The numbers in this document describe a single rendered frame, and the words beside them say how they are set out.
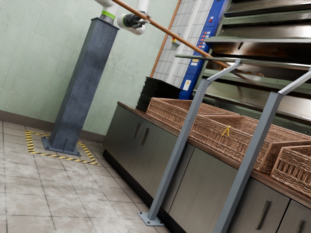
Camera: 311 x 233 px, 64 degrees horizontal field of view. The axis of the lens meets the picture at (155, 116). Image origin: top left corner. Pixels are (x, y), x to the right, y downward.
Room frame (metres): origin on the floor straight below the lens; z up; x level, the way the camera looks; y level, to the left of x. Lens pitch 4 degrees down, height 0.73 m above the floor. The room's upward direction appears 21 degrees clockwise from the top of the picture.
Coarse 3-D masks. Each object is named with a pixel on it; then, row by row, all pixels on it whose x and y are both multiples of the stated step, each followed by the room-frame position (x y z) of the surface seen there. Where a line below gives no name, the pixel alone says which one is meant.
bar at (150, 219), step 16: (240, 64) 1.66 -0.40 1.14; (256, 64) 1.55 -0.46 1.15; (272, 64) 1.46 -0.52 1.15; (288, 64) 1.38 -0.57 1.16; (304, 64) 1.32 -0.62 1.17; (208, 80) 1.53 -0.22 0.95; (304, 80) 1.23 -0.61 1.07; (272, 96) 1.14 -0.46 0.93; (192, 112) 1.52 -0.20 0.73; (272, 112) 1.13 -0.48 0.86; (256, 128) 1.15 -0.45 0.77; (176, 144) 1.54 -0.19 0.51; (256, 144) 1.13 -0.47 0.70; (176, 160) 1.53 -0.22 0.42; (240, 176) 1.14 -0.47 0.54; (160, 192) 1.52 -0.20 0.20; (240, 192) 1.14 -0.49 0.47; (224, 208) 1.15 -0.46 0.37; (160, 224) 1.52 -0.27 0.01; (224, 224) 1.13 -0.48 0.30
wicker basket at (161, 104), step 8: (152, 104) 2.08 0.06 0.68; (160, 104) 2.00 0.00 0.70; (168, 104) 1.91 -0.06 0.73; (176, 104) 2.27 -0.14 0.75; (184, 104) 2.32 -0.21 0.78; (152, 112) 2.05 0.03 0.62; (160, 112) 2.20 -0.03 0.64; (168, 112) 1.88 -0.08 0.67; (176, 112) 1.81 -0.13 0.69; (184, 112) 1.73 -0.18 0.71; (200, 112) 2.24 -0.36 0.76; (208, 112) 2.17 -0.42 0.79; (216, 112) 2.11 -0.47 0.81; (224, 112) 2.05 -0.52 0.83; (232, 112) 1.99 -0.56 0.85; (160, 120) 1.93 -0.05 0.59; (168, 120) 1.85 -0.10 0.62; (176, 120) 2.31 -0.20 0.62; (184, 120) 1.71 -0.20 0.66; (176, 128) 1.75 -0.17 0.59
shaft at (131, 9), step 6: (114, 0) 1.51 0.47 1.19; (120, 0) 1.52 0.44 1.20; (126, 6) 1.55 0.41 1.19; (132, 12) 1.59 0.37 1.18; (138, 12) 1.60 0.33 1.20; (144, 18) 1.64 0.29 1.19; (150, 18) 1.66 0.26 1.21; (156, 24) 1.69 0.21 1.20; (162, 30) 1.73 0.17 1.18; (168, 30) 1.75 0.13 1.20; (174, 36) 1.79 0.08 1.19; (186, 42) 1.85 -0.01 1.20; (192, 48) 1.90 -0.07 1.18; (198, 48) 1.93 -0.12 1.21; (204, 54) 1.97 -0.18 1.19; (222, 66) 2.11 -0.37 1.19
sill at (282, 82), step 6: (204, 72) 2.45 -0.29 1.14; (210, 72) 2.38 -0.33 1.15; (216, 72) 2.32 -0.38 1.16; (240, 78) 2.08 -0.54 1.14; (246, 78) 2.04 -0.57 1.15; (252, 78) 1.99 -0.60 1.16; (258, 78) 1.95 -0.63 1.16; (264, 78) 1.91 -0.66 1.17; (270, 78) 1.87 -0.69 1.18; (282, 84) 1.78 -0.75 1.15; (288, 84) 1.75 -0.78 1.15; (306, 84) 1.65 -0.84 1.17
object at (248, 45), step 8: (208, 40) 2.31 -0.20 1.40; (216, 40) 2.23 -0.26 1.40; (224, 40) 2.15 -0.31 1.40; (232, 40) 2.08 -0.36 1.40; (240, 40) 2.01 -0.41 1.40; (248, 40) 1.95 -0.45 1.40; (256, 40) 1.89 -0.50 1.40; (264, 40) 1.83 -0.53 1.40; (272, 40) 1.78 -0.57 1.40; (280, 40) 1.73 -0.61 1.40; (288, 40) 1.69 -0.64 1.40; (296, 40) 1.64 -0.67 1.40; (304, 40) 1.60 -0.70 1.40; (216, 48) 2.35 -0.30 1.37; (224, 48) 2.26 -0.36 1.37; (232, 48) 2.18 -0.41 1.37; (240, 48) 2.11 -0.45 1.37; (248, 48) 2.04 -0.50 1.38; (256, 48) 1.97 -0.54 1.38; (264, 48) 1.91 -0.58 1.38; (272, 48) 1.85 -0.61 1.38; (280, 48) 1.79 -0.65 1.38; (288, 48) 1.74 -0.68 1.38; (296, 48) 1.70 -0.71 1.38; (304, 48) 1.65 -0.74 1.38; (272, 56) 1.96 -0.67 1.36; (280, 56) 1.90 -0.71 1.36; (288, 56) 1.84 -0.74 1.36; (296, 56) 1.79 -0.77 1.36; (304, 56) 1.74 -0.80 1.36
